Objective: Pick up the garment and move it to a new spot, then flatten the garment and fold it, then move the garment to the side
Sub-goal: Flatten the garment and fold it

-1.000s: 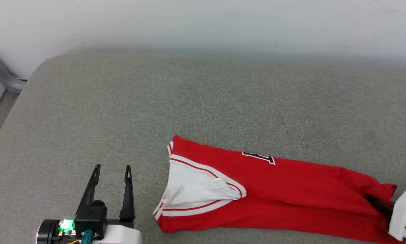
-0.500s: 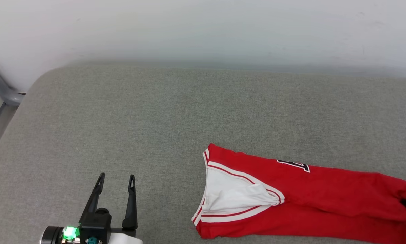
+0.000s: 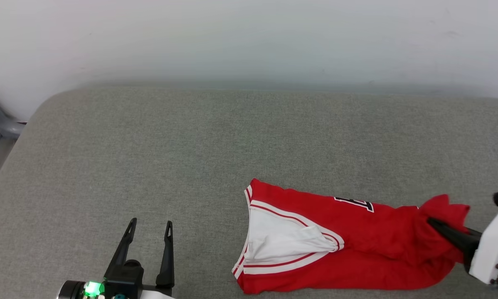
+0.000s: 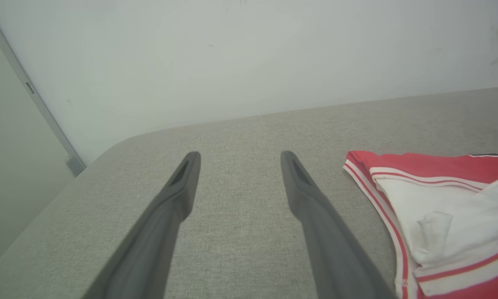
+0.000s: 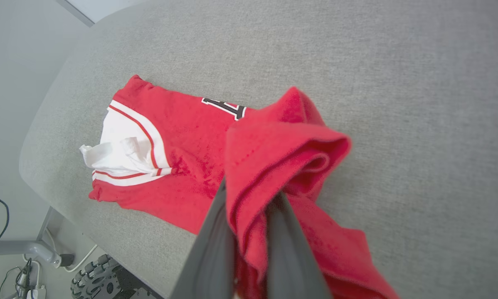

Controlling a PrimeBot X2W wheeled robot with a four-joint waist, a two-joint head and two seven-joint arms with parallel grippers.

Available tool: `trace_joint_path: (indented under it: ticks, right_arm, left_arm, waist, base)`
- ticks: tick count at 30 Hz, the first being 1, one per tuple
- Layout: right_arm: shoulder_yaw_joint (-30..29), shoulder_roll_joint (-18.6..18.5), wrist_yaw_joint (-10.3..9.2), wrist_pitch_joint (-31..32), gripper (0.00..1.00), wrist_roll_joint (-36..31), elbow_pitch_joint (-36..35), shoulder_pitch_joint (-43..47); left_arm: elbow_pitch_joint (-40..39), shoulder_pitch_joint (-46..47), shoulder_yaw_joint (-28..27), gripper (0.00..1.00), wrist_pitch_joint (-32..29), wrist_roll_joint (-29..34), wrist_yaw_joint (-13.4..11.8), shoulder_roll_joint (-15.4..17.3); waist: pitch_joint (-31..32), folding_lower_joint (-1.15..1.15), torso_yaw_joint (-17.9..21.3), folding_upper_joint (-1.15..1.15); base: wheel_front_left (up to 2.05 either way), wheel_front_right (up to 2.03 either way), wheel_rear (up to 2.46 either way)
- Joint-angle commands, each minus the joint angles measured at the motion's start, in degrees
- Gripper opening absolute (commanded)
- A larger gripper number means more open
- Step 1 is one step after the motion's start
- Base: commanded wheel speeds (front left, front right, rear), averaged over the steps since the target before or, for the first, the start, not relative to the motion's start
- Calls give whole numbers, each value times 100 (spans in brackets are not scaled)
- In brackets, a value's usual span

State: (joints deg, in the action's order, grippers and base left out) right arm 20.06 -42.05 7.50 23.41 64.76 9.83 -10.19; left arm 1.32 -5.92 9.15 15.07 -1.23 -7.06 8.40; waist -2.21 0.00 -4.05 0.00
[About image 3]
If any red and white jersey garment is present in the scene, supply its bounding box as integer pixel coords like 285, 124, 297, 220
232, 179, 471, 294

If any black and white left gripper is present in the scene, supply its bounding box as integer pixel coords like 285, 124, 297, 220
57, 218, 176, 299

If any grey metal tube frame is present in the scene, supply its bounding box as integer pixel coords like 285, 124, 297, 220
0, 86, 27, 196

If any grey fabric sofa cushion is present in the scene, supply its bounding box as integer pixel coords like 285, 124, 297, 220
0, 81, 498, 299

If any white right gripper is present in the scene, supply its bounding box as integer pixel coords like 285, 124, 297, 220
427, 211, 498, 286

